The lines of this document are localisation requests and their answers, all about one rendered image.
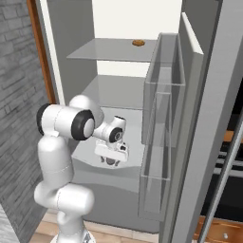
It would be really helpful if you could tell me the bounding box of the clear narrow door bin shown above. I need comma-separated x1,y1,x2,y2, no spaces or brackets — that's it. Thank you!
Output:
138,91,174,222

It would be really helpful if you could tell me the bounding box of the grey fridge door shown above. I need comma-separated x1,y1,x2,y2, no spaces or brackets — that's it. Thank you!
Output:
158,0,243,243

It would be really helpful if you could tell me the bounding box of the brown wooden side panel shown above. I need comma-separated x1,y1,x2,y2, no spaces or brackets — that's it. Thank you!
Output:
26,0,58,105

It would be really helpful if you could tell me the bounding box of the black oven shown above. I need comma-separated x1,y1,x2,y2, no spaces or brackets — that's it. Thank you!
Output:
200,79,243,223

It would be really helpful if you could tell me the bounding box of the grey fridge door handle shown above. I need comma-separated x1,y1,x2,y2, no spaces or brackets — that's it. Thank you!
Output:
196,107,243,243

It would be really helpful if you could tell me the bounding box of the glass fridge shelf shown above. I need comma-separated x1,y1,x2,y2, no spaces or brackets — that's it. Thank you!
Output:
65,37,160,64
80,74,147,110

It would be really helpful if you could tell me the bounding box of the clear tall door bin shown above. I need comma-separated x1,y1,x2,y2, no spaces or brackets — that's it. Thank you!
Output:
140,31,187,150

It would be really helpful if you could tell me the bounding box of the grey fridge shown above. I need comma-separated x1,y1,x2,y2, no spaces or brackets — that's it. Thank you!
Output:
34,0,191,235

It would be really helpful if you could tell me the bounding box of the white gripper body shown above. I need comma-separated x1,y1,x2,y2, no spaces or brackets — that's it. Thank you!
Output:
94,140,130,163

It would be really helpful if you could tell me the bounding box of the wooden drawer run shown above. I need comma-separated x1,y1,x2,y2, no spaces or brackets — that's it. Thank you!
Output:
193,215,243,243

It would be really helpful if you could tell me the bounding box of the brown round food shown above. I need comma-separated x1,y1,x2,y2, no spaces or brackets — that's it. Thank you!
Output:
131,39,146,47

